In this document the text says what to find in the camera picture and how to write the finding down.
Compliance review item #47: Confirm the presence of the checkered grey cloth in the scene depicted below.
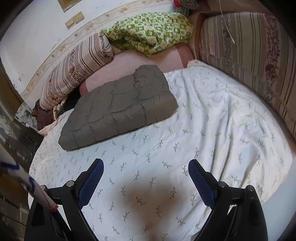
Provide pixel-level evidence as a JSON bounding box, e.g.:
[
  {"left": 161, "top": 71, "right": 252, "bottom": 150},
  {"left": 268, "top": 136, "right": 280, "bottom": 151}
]
[{"left": 175, "top": 0, "right": 200, "bottom": 15}]

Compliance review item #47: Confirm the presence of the white blue red cable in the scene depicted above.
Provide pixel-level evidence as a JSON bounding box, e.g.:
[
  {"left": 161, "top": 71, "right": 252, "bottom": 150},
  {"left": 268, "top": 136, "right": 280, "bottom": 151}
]
[{"left": 0, "top": 159, "right": 72, "bottom": 241}]

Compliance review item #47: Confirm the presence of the striped floral long pillow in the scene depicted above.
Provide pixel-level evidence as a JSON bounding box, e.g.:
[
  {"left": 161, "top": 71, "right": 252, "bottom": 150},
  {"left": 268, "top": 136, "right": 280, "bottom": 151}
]
[{"left": 40, "top": 32, "right": 113, "bottom": 111}]

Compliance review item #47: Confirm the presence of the dark maroon garment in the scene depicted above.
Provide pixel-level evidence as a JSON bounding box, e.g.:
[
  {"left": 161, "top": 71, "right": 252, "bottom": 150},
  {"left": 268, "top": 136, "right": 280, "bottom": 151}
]
[{"left": 32, "top": 100, "right": 58, "bottom": 131}]

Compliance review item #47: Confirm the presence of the striped floral sofa cushion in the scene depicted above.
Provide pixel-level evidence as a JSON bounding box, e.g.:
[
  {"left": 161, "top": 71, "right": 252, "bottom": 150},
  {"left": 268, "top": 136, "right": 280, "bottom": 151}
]
[{"left": 200, "top": 12, "right": 295, "bottom": 136}]

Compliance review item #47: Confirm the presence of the grey quilted down jacket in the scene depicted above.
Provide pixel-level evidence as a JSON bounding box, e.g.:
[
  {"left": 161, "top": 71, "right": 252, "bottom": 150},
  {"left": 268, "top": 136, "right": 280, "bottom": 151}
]
[{"left": 58, "top": 65, "right": 179, "bottom": 151}]

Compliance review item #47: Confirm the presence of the green white patterned quilt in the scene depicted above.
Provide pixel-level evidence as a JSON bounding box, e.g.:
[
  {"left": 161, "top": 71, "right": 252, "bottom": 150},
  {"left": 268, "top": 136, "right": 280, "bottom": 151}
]
[{"left": 101, "top": 12, "right": 194, "bottom": 57}]

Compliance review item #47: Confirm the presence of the white leaf-print duvet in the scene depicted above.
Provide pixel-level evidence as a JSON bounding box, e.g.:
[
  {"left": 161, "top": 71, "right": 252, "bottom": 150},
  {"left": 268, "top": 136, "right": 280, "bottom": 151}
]
[{"left": 30, "top": 60, "right": 295, "bottom": 240}]

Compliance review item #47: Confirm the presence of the dark wooden glass cabinet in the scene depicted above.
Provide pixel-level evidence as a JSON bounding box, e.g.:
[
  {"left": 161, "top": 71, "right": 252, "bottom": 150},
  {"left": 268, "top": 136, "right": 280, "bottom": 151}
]
[{"left": 1, "top": 64, "right": 42, "bottom": 240}]

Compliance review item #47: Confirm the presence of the floral white cloth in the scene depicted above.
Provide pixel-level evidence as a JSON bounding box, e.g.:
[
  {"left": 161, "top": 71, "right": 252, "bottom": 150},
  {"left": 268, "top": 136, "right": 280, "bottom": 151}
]
[{"left": 15, "top": 102, "right": 38, "bottom": 132}]

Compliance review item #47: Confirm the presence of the pink bed blanket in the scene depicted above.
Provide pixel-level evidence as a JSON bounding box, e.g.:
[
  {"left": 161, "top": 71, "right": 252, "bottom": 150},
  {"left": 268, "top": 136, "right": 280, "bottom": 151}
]
[{"left": 79, "top": 43, "right": 194, "bottom": 95}]

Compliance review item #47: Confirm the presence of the red object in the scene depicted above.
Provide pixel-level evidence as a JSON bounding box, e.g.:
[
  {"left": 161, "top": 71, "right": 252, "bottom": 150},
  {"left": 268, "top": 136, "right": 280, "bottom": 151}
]
[{"left": 174, "top": 0, "right": 181, "bottom": 8}]

